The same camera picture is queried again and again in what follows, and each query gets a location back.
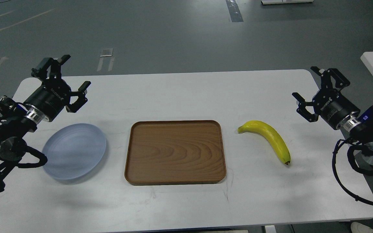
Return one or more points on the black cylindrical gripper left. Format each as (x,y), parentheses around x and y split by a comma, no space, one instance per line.
(55,94)

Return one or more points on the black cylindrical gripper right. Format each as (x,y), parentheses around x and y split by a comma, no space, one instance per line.
(330,104)

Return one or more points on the yellow banana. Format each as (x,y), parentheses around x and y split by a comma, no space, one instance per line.
(271,135)

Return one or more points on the light blue round plate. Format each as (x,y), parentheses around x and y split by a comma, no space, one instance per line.
(74,151)

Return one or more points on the brown wooden tray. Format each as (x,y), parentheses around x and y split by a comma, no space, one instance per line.
(175,153)

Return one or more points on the white shoe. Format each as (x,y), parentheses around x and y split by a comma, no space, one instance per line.
(360,228)

